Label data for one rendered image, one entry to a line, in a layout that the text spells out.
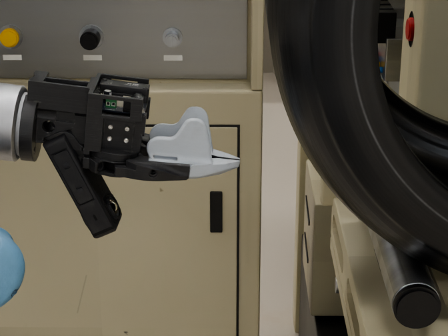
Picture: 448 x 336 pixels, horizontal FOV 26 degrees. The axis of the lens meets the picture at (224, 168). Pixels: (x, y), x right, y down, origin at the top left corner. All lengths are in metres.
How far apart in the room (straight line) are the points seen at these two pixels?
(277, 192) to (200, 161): 2.54
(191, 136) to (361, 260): 0.26
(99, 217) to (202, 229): 0.67
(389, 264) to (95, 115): 0.32
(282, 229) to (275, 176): 0.46
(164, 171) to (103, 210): 0.08
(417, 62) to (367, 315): 0.38
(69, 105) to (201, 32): 0.66
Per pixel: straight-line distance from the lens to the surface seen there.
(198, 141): 0.93
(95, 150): 0.93
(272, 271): 2.92
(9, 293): 0.88
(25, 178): 1.62
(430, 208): 0.87
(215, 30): 1.56
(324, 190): 1.23
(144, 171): 0.92
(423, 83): 1.23
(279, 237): 3.13
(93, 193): 0.96
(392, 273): 0.95
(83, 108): 0.94
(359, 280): 1.04
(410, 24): 1.26
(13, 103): 0.94
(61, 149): 0.95
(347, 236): 1.13
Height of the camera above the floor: 1.35
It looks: 21 degrees down
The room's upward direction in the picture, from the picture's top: straight up
